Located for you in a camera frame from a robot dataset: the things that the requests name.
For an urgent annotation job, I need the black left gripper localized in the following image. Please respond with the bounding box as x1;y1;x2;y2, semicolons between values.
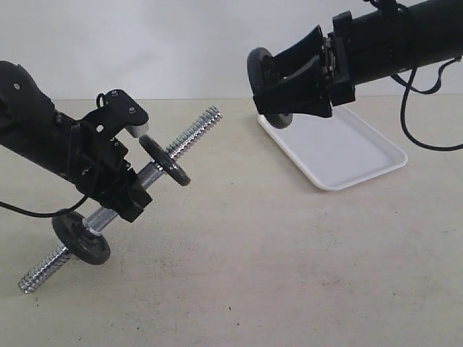
68;120;152;223

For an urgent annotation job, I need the black weight plate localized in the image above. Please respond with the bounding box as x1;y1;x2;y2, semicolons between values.
51;211;111;265
138;134;191;187
247;47;293;129

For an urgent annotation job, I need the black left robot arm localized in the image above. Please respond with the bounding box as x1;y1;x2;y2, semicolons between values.
1;61;152;222

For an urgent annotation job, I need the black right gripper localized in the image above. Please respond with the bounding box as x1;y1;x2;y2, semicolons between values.
252;11;355;118

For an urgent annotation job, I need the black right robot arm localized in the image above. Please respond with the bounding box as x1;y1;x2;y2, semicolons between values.
247;1;462;118

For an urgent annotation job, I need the white rectangular plastic tray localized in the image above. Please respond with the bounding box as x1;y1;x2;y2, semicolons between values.
257;106;408;192

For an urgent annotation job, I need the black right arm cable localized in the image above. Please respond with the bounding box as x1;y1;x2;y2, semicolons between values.
367;0;463;151

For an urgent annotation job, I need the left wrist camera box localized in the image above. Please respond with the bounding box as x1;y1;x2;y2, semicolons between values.
95;89;149;138

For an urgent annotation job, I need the chrome threaded dumbbell bar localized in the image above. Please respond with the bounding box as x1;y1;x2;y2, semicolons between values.
17;106;222;294

